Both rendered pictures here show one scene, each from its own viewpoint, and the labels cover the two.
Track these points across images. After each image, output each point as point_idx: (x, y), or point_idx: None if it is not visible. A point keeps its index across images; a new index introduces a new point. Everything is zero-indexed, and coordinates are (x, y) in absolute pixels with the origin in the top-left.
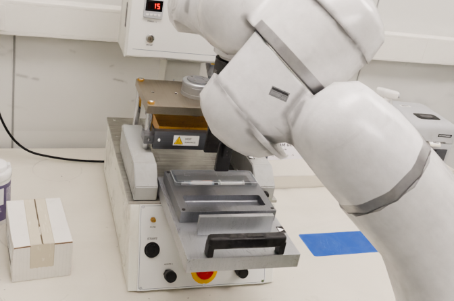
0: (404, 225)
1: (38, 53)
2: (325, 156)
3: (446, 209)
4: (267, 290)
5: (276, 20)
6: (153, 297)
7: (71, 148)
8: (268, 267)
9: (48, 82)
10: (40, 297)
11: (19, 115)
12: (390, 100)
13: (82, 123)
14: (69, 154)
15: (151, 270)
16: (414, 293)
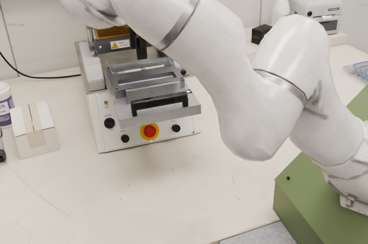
0: (191, 50)
1: (18, 6)
2: (126, 13)
3: (218, 33)
4: (197, 138)
5: None
6: (116, 154)
7: (59, 70)
8: (179, 117)
9: (31, 25)
10: (40, 166)
11: (17, 53)
12: None
13: (63, 50)
14: (58, 74)
15: (112, 137)
16: (217, 97)
